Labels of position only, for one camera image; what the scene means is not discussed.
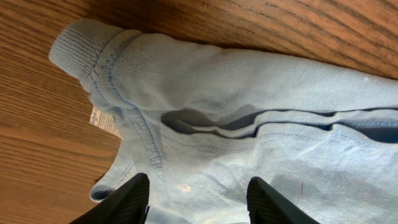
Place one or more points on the light blue printed t-shirt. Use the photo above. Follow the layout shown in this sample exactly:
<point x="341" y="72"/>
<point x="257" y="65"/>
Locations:
<point x="201" y="121"/>

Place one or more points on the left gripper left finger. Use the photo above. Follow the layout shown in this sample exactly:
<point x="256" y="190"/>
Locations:
<point x="127" y="205"/>

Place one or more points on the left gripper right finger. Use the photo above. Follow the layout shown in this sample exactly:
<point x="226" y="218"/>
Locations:
<point x="268" y="206"/>

